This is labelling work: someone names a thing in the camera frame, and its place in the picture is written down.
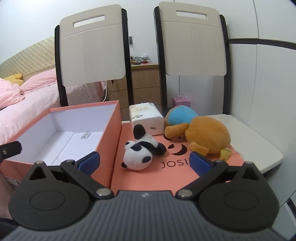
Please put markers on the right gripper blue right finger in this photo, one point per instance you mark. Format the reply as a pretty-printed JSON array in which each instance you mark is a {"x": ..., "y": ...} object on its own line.
[{"x": 208, "y": 171}]

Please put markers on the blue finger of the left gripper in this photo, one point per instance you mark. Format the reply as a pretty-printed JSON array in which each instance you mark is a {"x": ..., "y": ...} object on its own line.
[{"x": 9, "y": 150}]

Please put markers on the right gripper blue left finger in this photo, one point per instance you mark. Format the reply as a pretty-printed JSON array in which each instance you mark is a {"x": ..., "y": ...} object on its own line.
[{"x": 80, "y": 172}]

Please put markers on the orange bear plush blue shirt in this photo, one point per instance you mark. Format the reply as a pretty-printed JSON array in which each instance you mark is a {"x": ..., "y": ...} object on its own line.
[{"x": 205, "y": 135}]

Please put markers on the orange box lid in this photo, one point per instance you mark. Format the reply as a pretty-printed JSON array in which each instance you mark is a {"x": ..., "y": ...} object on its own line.
[{"x": 168, "y": 172}]

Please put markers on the panda plush toy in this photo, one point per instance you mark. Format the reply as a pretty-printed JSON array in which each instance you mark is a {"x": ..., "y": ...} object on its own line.
[{"x": 140, "y": 152}]

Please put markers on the orange cardboard box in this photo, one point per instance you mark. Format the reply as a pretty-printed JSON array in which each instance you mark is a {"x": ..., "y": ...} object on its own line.
[{"x": 70, "y": 132}]

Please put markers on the pink bed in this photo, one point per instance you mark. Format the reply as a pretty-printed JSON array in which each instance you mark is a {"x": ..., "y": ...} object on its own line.
[{"x": 17, "y": 116}]

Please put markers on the pink crumpled blanket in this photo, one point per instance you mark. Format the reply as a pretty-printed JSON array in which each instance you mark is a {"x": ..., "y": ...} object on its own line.
[{"x": 10, "y": 94}]

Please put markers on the yellow plush toy on bed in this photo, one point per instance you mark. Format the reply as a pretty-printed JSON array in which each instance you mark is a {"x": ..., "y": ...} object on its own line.
[{"x": 15, "y": 79}]

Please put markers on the pink pillow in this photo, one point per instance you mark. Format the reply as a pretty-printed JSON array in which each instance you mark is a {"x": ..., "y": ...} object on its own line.
[{"x": 39, "y": 81}]

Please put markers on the pink small gift box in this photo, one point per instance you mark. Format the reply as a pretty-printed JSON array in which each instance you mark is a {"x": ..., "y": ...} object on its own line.
[{"x": 181, "y": 100}]

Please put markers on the white tissue pack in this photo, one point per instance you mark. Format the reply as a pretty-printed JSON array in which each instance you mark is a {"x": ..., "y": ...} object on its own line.
[{"x": 147, "y": 115}]

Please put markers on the beige quilted headboard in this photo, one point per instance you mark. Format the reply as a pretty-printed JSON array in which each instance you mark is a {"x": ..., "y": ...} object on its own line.
[{"x": 31, "y": 61}]

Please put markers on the wooden nightstand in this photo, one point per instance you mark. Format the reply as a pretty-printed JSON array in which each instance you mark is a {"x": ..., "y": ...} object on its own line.
[{"x": 146, "y": 88}]

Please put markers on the small items on nightstand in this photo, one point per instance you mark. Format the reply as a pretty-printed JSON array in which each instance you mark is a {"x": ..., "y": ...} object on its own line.
[{"x": 137, "y": 60}]

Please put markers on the beige chair right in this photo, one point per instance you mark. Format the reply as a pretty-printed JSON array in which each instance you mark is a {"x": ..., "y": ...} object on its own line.
[{"x": 192, "y": 40}]

